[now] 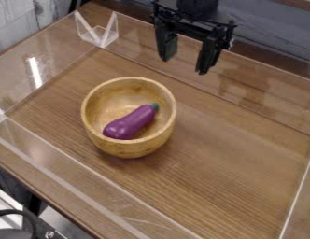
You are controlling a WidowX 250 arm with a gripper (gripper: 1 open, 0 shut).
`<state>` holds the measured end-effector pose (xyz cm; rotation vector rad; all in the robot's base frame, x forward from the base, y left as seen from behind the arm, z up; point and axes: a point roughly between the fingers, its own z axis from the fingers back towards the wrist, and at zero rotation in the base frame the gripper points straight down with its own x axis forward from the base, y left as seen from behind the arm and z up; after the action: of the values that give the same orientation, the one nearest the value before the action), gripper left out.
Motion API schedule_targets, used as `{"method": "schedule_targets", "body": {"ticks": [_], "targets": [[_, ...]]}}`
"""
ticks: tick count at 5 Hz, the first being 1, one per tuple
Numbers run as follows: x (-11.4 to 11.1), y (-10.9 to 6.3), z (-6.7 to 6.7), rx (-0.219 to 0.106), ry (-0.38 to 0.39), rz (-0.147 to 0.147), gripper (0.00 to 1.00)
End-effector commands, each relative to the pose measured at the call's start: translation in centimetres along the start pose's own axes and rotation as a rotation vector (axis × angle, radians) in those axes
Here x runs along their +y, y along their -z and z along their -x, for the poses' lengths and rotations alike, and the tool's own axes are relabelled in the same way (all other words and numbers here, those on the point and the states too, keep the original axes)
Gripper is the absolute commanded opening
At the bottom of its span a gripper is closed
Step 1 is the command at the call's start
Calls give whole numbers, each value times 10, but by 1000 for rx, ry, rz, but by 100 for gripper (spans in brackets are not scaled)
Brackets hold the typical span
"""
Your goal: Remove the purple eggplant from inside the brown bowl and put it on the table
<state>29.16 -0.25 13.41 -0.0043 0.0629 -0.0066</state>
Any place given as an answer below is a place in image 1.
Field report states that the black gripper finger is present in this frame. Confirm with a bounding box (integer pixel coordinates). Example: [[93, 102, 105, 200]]
[[155, 19, 179, 62], [196, 35, 224, 75]]

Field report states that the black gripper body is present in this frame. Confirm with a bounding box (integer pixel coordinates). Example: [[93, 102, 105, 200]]
[[153, 0, 238, 49]]

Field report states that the purple toy eggplant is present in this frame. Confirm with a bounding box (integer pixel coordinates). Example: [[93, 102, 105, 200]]
[[103, 104, 159, 140]]

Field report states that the brown wooden bowl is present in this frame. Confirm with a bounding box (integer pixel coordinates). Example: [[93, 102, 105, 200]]
[[82, 77, 177, 159]]

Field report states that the clear acrylic corner bracket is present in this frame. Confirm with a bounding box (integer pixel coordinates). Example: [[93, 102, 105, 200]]
[[74, 11, 119, 49]]

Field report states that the clear acrylic tray wall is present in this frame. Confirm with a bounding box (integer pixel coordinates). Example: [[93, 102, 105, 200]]
[[0, 108, 204, 239]]

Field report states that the black cable lower left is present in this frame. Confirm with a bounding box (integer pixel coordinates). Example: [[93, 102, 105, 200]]
[[0, 208, 41, 239]]

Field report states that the black metal table bracket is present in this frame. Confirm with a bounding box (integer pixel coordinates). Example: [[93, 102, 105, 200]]
[[22, 207, 67, 239]]

